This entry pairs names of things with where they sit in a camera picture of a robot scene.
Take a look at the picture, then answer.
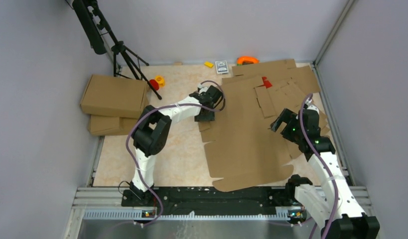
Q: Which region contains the brown cardboard box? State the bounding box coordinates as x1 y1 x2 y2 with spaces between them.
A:
80 75 149 119
198 76 294 192

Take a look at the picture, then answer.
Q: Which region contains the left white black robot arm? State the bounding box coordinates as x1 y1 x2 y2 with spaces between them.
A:
130 83 226 206

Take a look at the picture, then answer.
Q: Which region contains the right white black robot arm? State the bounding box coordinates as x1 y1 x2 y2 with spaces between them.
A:
271 105 380 239

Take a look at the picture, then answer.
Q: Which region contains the folded brown cardboard box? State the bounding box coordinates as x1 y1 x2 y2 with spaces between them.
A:
80 75 149 119

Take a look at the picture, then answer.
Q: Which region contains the lower folded cardboard box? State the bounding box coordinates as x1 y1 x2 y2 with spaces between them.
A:
87 115 137 136

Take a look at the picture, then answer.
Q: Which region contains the blue playing card deck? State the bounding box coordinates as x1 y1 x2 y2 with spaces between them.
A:
215 61 229 75

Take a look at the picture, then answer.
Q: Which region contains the small yellow block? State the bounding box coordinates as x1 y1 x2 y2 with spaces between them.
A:
204 61 214 68

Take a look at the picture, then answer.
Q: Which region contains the stack of flat cardboard sheets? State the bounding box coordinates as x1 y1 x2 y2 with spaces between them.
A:
219 59 320 162

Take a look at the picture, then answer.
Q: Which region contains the red plastic sheet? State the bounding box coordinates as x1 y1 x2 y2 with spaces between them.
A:
262 77 272 89

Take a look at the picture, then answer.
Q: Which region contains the red yellow toy spool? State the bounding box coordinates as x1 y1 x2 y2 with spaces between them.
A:
149 75 165 91

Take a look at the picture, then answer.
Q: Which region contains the orange plastic ring toy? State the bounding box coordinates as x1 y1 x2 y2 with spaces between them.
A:
236 56 260 66

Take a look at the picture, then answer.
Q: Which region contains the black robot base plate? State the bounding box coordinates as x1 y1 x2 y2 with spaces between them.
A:
121 186 304 216

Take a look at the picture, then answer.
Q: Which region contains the black camera tripod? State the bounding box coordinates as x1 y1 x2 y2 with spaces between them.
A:
66 0 162 100

